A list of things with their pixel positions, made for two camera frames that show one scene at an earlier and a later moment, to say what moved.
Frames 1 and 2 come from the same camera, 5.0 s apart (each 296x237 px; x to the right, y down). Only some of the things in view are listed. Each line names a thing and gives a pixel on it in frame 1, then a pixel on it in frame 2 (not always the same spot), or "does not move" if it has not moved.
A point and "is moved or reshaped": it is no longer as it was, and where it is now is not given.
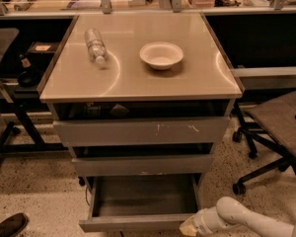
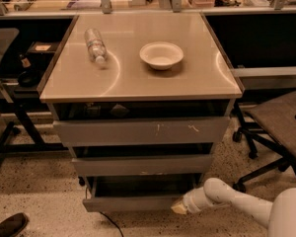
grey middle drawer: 144,165 does not move
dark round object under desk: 29,78 does not move
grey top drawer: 141,122 does not move
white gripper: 199,220 → 188,202
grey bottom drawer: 140,202 is moved or reshaped
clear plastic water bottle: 96,44 does not move
